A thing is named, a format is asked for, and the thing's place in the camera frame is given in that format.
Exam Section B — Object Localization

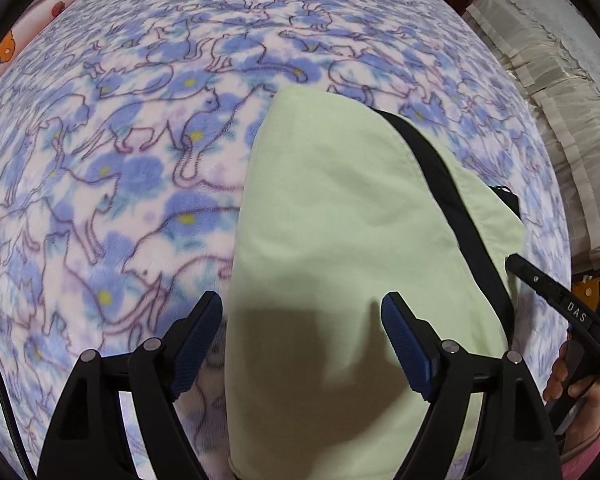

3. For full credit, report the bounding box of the black cable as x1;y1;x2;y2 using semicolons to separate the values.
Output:
0;330;36;480

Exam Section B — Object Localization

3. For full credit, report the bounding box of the beige ruffled bedspread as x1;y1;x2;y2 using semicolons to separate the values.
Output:
462;0;600;281

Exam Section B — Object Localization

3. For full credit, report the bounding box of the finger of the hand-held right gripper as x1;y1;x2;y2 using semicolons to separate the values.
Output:
505;253;563;307

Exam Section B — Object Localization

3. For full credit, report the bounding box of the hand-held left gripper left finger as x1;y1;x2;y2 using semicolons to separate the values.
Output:
37;290;224;480

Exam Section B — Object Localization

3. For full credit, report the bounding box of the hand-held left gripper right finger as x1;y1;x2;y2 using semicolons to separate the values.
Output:
381;291;564;480

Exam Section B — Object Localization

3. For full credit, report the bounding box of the light green and black jacket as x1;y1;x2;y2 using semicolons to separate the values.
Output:
224;85;527;480

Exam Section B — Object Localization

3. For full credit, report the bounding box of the floral blue bedsheet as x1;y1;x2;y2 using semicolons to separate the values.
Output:
0;0;573;480

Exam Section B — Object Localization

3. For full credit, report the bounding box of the person's right forearm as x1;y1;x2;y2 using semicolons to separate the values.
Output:
560;422;600;480

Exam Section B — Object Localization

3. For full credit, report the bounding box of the pink printed pillow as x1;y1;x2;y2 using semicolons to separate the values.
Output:
0;0;88;96

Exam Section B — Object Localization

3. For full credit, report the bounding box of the person's right hand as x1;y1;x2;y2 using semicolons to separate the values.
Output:
542;342;600;456

